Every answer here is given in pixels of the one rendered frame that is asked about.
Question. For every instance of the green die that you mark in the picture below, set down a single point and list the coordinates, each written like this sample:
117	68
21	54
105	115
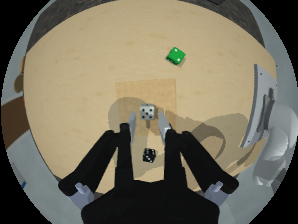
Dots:
175	56

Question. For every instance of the tan square mat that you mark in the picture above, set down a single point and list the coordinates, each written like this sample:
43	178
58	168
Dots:
159	92

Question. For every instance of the black die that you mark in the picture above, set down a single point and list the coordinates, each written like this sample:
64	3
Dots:
149	155

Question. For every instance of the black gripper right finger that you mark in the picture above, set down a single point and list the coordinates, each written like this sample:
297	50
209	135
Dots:
213	181

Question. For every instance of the white die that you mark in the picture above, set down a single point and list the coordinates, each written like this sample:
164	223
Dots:
147	112

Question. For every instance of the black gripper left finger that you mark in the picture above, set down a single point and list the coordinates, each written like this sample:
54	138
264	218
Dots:
93	166

